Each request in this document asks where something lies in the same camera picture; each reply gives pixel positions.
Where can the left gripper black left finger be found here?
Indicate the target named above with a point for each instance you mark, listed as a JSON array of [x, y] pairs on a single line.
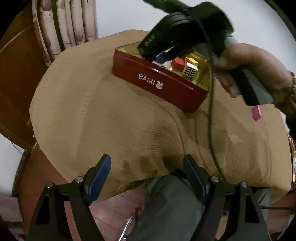
[[49, 220]]

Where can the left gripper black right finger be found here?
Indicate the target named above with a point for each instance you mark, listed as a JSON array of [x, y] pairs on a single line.
[[245, 219]]

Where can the person's right hand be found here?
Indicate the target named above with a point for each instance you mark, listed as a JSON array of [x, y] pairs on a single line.
[[265, 67]]

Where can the flat red box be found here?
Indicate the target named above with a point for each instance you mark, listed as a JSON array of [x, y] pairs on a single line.
[[178, 64]]

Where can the gold zigzag cube box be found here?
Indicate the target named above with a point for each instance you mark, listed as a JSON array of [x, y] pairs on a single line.
[[191, 68]]

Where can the red gold-lined tin box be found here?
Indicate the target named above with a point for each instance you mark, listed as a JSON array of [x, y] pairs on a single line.
[[173, 88]]

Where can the grey trouser leg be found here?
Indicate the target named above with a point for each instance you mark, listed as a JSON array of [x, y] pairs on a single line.
[[170, 210]]

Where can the cluttered side shelf items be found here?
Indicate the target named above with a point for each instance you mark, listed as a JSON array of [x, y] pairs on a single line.
[[293, 157]]

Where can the pink sticky note block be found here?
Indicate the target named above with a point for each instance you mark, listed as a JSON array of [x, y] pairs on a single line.
[[256, 112]]

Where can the tan table cloth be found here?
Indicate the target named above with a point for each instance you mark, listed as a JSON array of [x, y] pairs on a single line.
[[80, 111]]

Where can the patterned beige curtain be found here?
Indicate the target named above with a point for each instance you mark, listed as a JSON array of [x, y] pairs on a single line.
[[61, 25]]

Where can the brown wooden furniture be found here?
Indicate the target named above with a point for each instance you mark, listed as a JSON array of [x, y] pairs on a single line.
[[22, 68]]

